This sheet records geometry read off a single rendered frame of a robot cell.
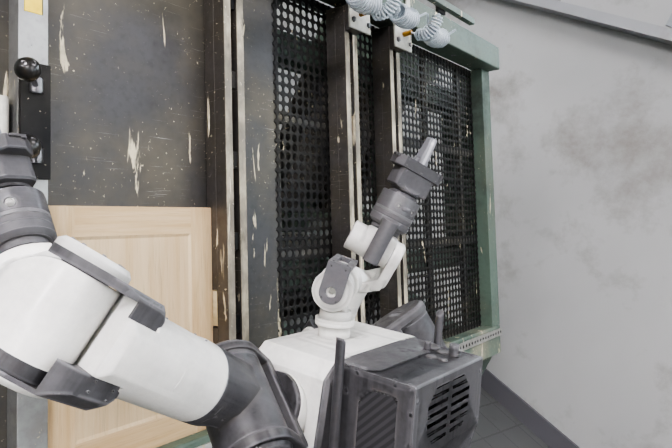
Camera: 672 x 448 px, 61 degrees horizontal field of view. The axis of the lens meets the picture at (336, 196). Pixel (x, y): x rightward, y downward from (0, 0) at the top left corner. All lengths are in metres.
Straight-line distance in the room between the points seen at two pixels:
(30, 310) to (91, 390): 0.09
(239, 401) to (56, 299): 0.25
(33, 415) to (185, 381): 0.54
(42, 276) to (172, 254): 0.71
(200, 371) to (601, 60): 3.48
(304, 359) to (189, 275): 0.52
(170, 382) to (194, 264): 0.70
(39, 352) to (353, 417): 0.42
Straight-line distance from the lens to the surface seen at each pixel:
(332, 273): 0.84
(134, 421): 1.26
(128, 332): 0.56
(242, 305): 1.31
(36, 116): 1.10
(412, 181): 1.19
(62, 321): 0.56
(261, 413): 0.71
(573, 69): 3.93
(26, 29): 1.14
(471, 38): 2.40
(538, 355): 3.89
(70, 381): 0.56
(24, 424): 1.13
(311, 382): 0.80
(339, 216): 1.63
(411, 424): 0.76
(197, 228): 1.29
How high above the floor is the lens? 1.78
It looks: 15 degrees down
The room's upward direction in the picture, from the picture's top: 22 degrees clockwise
